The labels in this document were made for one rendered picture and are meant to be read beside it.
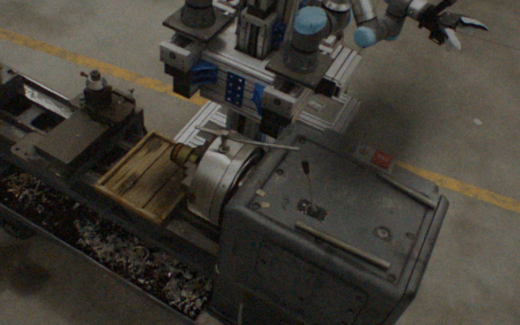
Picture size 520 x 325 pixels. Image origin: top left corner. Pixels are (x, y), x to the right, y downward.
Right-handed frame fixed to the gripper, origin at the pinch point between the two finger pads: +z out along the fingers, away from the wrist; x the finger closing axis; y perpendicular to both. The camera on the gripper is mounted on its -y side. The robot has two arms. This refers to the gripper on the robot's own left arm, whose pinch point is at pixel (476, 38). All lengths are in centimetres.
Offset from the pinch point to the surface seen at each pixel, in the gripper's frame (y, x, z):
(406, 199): 26, 46, 18
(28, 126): 57, 117, -112
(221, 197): 30, 88, -21
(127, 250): 86, 113, -54
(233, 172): 25, 81, -23
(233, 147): 24, 75, -31
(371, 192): 26, 53, 10
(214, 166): 25, 84, -29
